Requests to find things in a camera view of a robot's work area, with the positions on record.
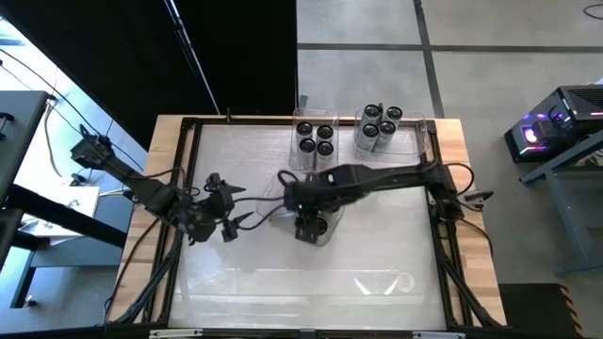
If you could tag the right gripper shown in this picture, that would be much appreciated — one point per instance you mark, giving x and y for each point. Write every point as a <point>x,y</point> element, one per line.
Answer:
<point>306,198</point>

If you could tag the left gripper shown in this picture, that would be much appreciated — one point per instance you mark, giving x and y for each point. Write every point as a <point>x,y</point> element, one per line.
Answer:
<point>219,205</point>

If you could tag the clear plastic bin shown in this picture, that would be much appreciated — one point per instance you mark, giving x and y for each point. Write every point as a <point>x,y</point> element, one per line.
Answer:
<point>332,235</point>
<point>311,114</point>
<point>410,141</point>

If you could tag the white can red band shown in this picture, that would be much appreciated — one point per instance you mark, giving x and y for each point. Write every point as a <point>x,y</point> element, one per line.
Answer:
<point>325,149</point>

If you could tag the black-capped vial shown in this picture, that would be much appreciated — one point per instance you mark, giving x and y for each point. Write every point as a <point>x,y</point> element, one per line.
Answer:
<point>304,128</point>
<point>393,113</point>
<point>307,146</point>
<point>372,111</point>
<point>325,132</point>

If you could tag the white can blue band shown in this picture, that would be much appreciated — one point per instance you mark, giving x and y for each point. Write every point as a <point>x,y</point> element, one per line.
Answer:
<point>387,128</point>
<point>370,130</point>

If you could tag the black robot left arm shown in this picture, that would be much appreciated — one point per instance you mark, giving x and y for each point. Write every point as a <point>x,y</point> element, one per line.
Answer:
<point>141,188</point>

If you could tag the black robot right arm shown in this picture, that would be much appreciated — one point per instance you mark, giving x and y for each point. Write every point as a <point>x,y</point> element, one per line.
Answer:
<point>400,174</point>

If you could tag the white cardboard box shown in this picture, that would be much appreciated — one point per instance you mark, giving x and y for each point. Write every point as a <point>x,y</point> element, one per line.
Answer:
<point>70,202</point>

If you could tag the silver partition pole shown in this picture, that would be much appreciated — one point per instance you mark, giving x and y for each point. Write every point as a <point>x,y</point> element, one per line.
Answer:
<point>190,52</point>

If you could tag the black partition panel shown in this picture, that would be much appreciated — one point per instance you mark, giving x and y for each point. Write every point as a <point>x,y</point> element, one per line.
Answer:
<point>141,47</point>

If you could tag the dark grey desk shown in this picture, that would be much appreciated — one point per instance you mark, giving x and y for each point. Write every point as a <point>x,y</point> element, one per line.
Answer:
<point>19,132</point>

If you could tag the black crate hazard stripes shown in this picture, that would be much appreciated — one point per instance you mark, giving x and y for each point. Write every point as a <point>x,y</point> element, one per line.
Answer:
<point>532,311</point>

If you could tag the computer case with lights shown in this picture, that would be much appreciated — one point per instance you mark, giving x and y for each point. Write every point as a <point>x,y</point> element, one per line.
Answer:
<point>579,101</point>

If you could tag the black aluminium table frame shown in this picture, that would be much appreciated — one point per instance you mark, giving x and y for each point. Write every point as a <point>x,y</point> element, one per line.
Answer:
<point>235,121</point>

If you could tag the silver mounting bracket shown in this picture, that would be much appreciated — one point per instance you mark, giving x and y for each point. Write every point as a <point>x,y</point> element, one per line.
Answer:
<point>176,334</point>
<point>438,335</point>

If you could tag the grey metal workbench frame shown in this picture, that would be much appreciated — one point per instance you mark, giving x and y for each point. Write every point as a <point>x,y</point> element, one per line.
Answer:
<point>560,198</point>

